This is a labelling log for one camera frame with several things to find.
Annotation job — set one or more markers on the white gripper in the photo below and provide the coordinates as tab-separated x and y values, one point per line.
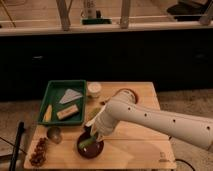
101	129

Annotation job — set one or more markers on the green pepper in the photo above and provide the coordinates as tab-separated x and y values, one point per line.
87	142

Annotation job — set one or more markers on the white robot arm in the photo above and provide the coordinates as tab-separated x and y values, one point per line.
194	130

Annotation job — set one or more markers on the purple bowl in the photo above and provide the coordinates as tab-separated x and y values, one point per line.
91	151

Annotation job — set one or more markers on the orange bowl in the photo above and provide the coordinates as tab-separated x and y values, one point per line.
127	94

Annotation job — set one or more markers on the tan wooden block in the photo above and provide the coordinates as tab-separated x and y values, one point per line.
67	112

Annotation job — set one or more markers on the white cup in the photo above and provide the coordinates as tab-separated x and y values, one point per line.
94	89

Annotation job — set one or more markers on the small metal cup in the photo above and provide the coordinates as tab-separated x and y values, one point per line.
54	134

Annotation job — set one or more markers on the green plastic tray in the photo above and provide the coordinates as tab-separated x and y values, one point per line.
60	95

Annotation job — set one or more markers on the grey triangular cloth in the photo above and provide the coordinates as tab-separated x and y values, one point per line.
70	95

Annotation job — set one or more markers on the yellow corn cob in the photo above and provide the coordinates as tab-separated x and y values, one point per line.
48	114

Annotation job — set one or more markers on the brown grape bunch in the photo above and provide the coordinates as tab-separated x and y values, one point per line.
38	156

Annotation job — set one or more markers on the black pole stand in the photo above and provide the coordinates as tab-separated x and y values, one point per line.
16	147

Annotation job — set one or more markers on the white bottle on green base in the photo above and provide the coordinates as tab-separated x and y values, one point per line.
91	16

